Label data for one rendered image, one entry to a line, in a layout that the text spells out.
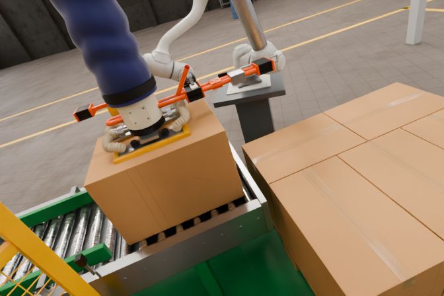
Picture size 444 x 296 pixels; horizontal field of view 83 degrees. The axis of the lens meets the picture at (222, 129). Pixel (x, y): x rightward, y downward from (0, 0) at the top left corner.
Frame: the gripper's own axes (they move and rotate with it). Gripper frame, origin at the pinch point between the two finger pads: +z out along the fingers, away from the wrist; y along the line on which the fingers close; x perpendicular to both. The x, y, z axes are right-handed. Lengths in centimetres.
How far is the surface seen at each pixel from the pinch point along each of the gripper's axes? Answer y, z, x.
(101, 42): -32.0, 11.0, 26.1
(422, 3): 53, -159, -321
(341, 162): 53, 26, -56
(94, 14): -40.6, 10.9, 24.2
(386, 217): 54, 59, -50
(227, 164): 30.5, 20.8, -1.2
